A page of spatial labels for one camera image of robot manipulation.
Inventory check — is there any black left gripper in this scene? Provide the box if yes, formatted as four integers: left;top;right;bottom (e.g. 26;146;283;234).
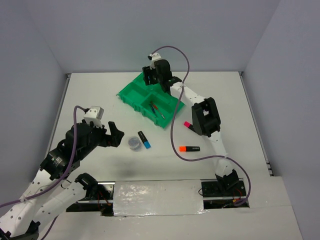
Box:
78;120;125;159

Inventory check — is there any clear tub of paperclips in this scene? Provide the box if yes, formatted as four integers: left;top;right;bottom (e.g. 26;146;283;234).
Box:
128;136;141;151

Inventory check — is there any blue highlighter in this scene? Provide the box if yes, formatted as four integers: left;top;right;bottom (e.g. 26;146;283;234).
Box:
137;131;151;149

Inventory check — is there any orange highlighter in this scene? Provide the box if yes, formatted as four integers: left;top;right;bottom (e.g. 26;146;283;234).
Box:
179;146;200;152

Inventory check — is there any pink highlighter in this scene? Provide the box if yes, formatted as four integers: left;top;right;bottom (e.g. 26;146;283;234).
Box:
183;121;195;132

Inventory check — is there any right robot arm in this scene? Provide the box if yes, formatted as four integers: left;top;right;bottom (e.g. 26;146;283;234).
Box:
142;53;239;196

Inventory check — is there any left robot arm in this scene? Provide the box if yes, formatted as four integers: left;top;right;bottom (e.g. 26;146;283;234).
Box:
0;120;125;240

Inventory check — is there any green four-compartment bin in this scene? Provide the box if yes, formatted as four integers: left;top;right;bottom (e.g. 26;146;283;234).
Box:
117;73;178;129

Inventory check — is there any silver tape sheet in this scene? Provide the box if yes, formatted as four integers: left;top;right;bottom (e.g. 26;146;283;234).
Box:
113;179;206;217

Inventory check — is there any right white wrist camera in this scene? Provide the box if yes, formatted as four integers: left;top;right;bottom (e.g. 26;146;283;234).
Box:
147;52;162;69

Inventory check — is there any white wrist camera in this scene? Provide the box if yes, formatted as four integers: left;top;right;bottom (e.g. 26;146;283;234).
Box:
83;106;104;128
147;52;162;69

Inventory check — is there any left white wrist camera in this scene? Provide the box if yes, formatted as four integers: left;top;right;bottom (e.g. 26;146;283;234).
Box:
83;106;104;128

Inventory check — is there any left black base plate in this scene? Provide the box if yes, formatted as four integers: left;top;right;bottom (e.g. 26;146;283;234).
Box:
66;181;115;217

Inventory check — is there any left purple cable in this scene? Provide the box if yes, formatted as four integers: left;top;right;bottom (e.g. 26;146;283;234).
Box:
0;105;88;240

